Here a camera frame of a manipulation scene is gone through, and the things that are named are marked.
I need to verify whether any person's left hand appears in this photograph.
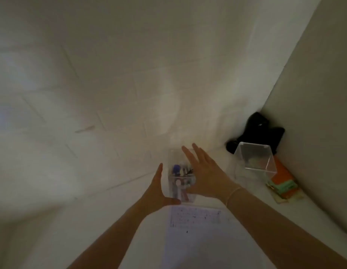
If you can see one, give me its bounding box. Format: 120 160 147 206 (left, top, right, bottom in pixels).
135 163 181 215

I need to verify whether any person's right hand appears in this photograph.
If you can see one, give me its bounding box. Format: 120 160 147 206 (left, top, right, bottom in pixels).
181 142 242 207

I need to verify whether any pile of assorted pens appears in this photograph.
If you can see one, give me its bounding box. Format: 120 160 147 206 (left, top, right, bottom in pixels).
171 162 196 204

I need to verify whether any clear acrylic box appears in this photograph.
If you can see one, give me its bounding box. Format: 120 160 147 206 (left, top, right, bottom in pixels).
168 148 198 205
234 142 278 189

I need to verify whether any white paper sheet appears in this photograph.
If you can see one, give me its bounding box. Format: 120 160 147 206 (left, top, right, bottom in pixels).
162 204 271 269

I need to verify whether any person's right forearm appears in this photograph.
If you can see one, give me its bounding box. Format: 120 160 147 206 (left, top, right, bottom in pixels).
225 188 347 269

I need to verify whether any person's left forearm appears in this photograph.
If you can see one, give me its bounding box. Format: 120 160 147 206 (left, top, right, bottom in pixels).
67 203 163 269

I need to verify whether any black bag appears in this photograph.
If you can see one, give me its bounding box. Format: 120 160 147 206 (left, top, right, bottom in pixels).
226 112 286 155

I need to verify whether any stack of coloured sticky notes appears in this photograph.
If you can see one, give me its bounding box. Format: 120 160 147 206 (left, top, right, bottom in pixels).
265 157 305 205

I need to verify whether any thin wrist bracelet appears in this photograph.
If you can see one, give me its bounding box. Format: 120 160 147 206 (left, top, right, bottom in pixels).
225 186 243 208

